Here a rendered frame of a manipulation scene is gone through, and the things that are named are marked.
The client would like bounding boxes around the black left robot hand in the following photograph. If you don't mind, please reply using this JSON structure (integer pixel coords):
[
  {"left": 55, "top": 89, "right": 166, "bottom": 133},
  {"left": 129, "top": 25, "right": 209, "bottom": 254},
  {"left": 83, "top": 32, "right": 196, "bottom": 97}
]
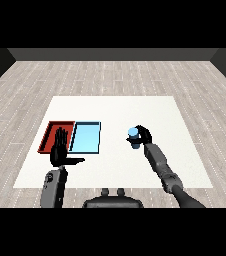
[{"left": 49, "top": 126, "right": 86, "bottom": 168}]

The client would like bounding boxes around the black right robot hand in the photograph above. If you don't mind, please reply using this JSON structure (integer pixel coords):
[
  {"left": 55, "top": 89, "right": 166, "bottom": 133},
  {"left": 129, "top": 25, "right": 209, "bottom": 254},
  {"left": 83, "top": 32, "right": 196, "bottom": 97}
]
[{"left": 126, "top": 124, "right": 154, "bottom": 146}]

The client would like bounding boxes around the small blue can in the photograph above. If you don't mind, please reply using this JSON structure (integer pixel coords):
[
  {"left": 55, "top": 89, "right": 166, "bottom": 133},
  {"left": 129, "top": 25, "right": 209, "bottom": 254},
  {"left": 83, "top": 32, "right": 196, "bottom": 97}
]
[{"left": 127, "top": 127, "right": 142, "bottom": 150}]

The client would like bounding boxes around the red shallow open box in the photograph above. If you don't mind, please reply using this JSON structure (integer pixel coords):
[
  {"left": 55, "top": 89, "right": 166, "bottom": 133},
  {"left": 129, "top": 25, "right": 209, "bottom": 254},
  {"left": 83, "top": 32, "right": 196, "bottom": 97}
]
[{"left": 37, "top": 120, "right": 76, "bottom": 155}]

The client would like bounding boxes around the light blue shallow open box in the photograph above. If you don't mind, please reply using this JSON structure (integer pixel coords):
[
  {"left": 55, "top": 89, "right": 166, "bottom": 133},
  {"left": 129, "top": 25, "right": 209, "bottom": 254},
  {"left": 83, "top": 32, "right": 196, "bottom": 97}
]
[{"left": 67, "top": 121, "right": 102, "bottom": 155}]

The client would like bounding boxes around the dark grey robot body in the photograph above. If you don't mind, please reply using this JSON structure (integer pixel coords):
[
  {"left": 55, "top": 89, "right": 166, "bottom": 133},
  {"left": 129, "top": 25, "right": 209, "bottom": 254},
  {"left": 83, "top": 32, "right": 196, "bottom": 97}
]
[{"left": 82, "top": 188, "right": 145, "bottom": 209}]

